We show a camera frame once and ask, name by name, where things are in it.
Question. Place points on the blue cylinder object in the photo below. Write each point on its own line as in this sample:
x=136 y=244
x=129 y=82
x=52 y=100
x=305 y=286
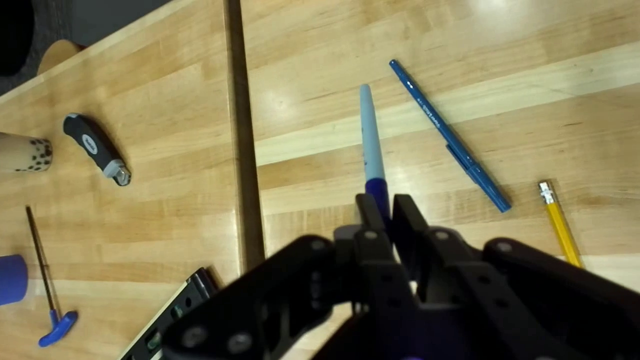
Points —
x=13 y=279

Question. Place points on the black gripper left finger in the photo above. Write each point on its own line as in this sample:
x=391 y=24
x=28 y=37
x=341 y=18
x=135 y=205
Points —
x=267 y=310

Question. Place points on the blue capped grey marker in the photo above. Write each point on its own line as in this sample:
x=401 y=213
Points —
x=373 y=153

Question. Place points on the blue pen on table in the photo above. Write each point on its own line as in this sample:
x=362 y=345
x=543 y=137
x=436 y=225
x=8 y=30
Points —
x=452 y=143

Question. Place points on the black grey utility knife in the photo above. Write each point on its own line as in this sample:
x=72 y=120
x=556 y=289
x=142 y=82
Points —
x=91 y=137

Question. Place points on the blue handled hex key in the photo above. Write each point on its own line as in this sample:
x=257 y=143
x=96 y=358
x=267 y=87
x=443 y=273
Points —
x=61 y=323

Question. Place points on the yellow pencil with eraser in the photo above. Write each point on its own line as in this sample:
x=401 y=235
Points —
x=559 y=222

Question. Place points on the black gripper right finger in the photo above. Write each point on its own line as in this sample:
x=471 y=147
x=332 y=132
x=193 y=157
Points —
x=513 y=300

